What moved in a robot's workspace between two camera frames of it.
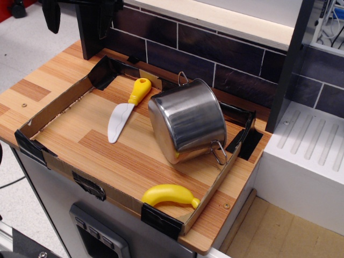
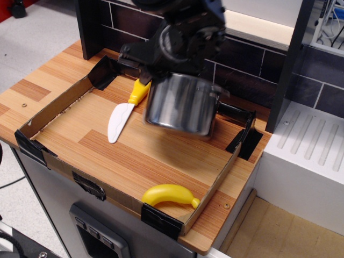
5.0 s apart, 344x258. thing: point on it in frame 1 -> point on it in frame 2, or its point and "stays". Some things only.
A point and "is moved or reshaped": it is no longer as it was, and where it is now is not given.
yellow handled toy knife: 122,113 stays
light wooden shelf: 270,23 stays
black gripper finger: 105,10 -> 183,44
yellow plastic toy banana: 161,193 stays
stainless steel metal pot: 189,121 is moved or reshaped
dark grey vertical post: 282,94 stays
